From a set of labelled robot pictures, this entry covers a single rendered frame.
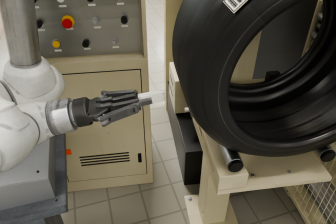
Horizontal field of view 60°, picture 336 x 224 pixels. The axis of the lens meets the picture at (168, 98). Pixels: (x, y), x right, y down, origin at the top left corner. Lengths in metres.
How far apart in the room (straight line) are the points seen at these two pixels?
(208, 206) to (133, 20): 1.02
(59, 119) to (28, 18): 0.40
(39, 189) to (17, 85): 0.36
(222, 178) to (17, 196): 0.68
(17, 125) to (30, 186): 0.48
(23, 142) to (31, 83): 0.48
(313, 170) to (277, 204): 0.93
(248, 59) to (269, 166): 0.38
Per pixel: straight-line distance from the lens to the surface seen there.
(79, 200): 1.95
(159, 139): 2.23
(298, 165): 1.06
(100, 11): 1.34
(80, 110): 0.75
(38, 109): 0.78
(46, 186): 1.11
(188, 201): 1.86
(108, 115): 0.73
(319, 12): 1.29
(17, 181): 1.09
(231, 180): 0.90
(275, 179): 0.99
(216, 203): 1.65
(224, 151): 0.88
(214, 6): 0.62
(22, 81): 1.11
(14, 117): 0.66
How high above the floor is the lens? 1.53
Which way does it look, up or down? 35 degrees down
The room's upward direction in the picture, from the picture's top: straight up
